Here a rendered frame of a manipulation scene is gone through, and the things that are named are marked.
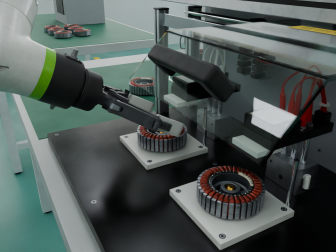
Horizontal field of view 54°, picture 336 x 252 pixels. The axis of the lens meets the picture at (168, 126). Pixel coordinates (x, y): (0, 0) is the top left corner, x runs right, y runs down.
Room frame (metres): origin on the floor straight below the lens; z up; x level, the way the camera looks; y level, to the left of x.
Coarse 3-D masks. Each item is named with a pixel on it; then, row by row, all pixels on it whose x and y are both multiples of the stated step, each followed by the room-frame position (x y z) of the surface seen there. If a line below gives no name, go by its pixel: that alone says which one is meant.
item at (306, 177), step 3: (306, 174) 0.48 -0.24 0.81; (309, 174) 0.48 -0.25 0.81; (303, 177) 0.48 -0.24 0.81; (306, 177) 0.47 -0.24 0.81; (309, 177) 0.47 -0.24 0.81; (303, 180) 0.48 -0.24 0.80; (306, 180) 0.47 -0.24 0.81; (309, 180) 0.47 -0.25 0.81; (303, 183) 0.48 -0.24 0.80; (306, 183) 0.47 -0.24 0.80; (303, 186) 0.48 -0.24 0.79; (306, 186) 0.47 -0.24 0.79; (303, 189) 0.48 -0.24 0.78; (306, 189) 0.48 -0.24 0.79
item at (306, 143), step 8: (312, 120) 0.52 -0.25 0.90; (296, 128) 0.47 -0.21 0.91; (312, 128) 0.49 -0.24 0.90; (320, 128) 0.50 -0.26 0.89; (328, 128) 0.51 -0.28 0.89; (288, 136) 0.46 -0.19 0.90; (296, 136) 0.47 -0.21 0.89; (304, 136) 0.48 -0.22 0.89; (312, 136) 0.49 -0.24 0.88; (280, 144) 0.45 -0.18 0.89; (288, 144) 0.46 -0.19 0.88; (296, 144) 0.52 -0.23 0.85; (304, 144) 0.50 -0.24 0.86; (296, 152) 0.52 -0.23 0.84; (304, 152) 0.50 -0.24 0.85; (304, 160) 0.50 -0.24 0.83
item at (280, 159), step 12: (276, 156) 0.53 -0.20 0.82; (288, 156) 0.52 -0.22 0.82; (300, 156) 0.52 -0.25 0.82; (276, 168) 0.52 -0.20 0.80; (288, 168) 0.50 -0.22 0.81; (300, 168) 0.48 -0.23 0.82; (312, 168) 0.49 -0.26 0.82; (276, 180) 0.52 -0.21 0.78; (288, 180) 0.49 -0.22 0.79; (300, 180) 0.48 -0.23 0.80; (312, 180) 0.50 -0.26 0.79; (300, 192) 0.48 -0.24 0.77
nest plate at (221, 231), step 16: (176, 192) 0.47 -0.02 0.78; (192, 192) 0.47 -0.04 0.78; (192, 208) 0.43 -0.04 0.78; (272, 208) 0.43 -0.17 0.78; (288, 208) 0.43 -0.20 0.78; (208, 224) 0.39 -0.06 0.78; (224, 224) 0.39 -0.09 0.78; (240, 224) 0.39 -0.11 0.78; (256, 224) 0.39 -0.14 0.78; (272, 224) 0.40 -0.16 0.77; (224, 240) 0.36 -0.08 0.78; (240, 240) 0.37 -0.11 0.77
